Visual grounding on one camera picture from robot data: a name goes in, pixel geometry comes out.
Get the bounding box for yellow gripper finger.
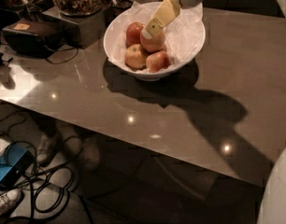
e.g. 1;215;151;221
141;0;181;39

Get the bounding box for white paper bowl liner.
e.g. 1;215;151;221
107;0;204;76

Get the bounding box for white ceramic bowl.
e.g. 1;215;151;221
102;1;207;82

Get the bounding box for top red apple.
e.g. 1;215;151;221
140;30;165;53

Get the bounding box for red apple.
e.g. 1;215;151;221
146;51;171;73
126;21;144;47
140;30;165;53

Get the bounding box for back left red apple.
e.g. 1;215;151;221
126;21;144;47

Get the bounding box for front right red apple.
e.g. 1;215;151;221
146;51;171;73

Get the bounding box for front left yellowish apple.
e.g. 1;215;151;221
124;44;149;69

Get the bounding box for dark grey display box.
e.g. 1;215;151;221
42;7;106;49

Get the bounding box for black VR headset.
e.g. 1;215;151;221
2;19;63;58

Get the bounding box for blue box on floor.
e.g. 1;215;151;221
0;146;32;189

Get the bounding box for white sneaker bottom left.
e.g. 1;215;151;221
0;189;22;216

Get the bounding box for black floor cables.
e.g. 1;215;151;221
0;110;94;224

